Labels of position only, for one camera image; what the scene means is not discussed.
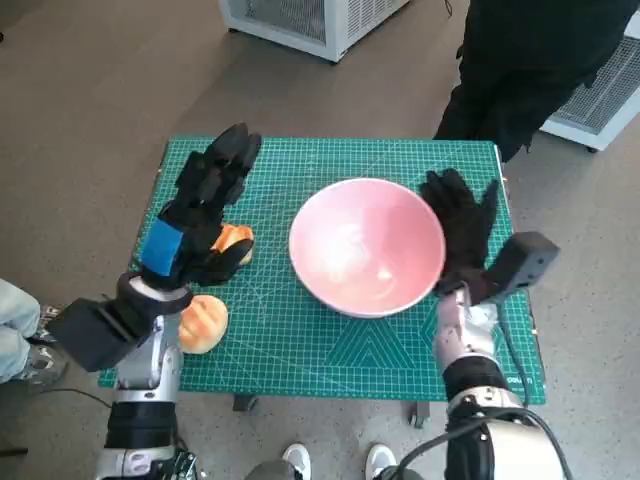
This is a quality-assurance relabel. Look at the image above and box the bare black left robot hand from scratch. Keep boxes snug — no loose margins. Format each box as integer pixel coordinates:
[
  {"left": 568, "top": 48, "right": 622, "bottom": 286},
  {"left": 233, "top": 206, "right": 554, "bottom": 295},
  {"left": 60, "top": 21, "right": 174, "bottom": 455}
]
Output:
[{"left": 137, "top": 122, "right": 263, "bottom": 290}]

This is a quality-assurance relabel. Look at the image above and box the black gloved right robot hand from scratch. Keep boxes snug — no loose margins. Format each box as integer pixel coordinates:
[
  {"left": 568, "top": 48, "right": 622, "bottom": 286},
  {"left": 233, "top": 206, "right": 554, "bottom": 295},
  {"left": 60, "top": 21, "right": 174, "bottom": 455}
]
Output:
[{"left": 418, "top": 167, "right": 501, "bottom": 306}]

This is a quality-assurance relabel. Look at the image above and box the oblong toy bread loaf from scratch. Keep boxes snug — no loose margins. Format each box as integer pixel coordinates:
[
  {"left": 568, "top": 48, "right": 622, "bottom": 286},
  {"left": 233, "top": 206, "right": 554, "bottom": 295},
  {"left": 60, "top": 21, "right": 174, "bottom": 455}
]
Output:
[{"left": 209, "top": 223, "right": 255, "bottom": 266}]

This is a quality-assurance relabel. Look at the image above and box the round toy bread bun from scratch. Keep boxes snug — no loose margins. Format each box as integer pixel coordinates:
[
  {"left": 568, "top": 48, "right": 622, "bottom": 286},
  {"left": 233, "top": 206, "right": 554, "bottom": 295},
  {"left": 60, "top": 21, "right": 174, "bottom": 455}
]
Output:
[{"left": 178, "top": 294, "right": 230, "bottom": 355}]

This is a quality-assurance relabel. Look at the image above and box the pink bowl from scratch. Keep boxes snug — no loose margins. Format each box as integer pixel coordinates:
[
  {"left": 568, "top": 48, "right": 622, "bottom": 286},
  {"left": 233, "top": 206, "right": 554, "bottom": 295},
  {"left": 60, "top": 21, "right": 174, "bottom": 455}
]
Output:
[{"left": 288, "top": 177, "right": 447, "bottom": 320}]

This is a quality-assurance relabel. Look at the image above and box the green cutting mat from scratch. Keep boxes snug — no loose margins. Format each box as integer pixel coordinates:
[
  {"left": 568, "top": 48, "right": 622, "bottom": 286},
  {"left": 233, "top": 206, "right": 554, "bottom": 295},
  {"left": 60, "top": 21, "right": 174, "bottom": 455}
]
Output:
[{"left": 97, "top": 137, "right": 548, "bottom": 405}]

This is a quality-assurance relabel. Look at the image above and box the person in black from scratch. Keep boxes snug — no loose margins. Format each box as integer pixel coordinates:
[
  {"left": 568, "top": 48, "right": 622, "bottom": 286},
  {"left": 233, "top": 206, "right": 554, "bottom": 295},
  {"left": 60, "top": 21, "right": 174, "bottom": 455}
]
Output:
[{"left": 432, "top": 0, "right": 640, "bottom": 164}]

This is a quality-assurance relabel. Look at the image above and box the white cabinet with metal grille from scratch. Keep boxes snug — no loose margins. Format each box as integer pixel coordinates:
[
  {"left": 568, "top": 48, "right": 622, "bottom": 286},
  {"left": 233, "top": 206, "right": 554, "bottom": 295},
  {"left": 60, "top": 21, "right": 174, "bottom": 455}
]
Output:
[{"left": 539, "top": 34, "right": 640, "bottom": 154}]

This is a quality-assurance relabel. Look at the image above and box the person in light trousers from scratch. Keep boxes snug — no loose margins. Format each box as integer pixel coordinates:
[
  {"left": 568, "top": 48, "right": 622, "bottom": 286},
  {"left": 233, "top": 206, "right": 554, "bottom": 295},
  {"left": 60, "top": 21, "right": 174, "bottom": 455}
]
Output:
[{"left": 0, "top": 278, "right": 71, "bottom": 386}]

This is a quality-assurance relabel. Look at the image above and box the black metal floor device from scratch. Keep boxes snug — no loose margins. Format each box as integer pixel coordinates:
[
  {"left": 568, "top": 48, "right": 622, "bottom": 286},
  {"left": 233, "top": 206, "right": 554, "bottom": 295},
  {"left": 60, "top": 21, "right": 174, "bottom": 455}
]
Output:
[{"left": 169, "top": 439, "right": 201, "bottom": 480}]

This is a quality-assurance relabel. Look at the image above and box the white shoe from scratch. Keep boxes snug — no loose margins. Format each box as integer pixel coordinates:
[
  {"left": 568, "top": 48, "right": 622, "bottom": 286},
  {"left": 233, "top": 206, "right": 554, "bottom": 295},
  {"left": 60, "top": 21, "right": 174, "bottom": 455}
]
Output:
[
  {"left": 282, "top": 443, "right": 313, "bottom": 480},
  {"left": 366, "top": 443, "right": 399, "bottom": 480}
]

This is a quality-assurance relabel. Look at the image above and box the white cabinet with glass front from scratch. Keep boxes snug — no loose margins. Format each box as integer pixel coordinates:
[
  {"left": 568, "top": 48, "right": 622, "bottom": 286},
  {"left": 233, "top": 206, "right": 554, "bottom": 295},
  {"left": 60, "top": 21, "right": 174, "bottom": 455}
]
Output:
[{"left": 218, "top": 0, "right": 411, "bottom": 64}]

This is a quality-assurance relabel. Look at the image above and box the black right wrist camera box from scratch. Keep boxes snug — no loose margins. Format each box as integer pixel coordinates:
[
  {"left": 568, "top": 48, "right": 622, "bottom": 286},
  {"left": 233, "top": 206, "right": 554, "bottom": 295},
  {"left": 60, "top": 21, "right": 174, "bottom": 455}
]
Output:
[{"left": 487, "top": 231, "right": 560, "bottom": 301}]

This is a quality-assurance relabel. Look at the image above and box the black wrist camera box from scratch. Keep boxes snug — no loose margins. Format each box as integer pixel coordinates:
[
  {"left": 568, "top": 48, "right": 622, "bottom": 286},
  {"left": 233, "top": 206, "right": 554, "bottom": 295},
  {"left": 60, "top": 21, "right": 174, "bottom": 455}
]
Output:
[
  {"left": 47, "top": 298, "right": 151, "bottom": 373},
  {"left": 487, "top": 231, "right": 560, "bottom": 301}
]

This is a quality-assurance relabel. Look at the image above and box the black right camera cable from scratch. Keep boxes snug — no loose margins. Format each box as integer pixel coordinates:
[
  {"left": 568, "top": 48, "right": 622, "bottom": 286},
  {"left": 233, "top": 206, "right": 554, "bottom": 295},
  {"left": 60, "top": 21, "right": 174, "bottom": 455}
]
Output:
[{"left": 497, "top": 299, "right": 531, "bottom": 406}]

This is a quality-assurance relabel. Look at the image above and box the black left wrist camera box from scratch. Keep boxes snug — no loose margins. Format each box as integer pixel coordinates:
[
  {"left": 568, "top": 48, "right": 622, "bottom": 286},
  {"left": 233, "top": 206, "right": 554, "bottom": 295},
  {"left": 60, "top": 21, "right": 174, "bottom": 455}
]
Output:
[{"left": 47, "top": 298, "right": 151, "bottom": 373}]

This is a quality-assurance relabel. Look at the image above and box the black floor cable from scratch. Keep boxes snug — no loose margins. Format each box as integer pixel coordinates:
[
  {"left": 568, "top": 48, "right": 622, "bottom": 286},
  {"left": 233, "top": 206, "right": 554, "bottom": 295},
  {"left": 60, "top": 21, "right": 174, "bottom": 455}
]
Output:
[{"left": 37, "top": 387, "right": 114, "bottom": 409}]

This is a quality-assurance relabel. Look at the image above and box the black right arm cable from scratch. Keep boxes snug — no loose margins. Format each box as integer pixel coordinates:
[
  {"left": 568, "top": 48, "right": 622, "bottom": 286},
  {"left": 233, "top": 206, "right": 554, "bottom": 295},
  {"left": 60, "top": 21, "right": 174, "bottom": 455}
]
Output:
[{"left": 397, "top": 417, "right": 501, "bottom": 480}]

